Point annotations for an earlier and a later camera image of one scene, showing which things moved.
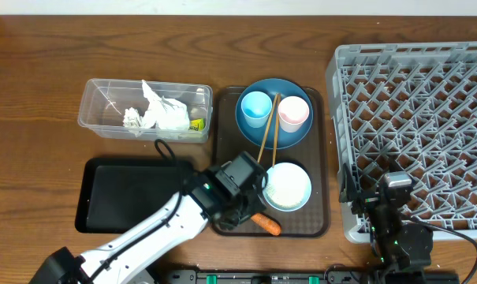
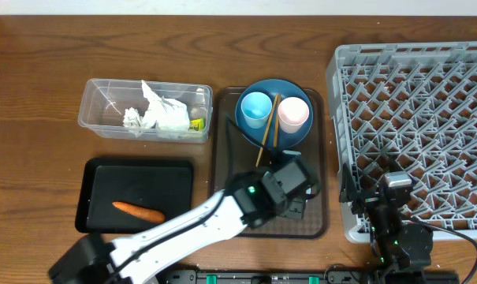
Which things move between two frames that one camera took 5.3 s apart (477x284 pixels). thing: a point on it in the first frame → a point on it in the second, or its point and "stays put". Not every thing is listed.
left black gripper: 259,206 → 299,208
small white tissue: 132,121 stays put
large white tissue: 166,113 stays put
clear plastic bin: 102,104 stays put
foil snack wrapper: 197,125 stays put
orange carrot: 267,224 → 147,214
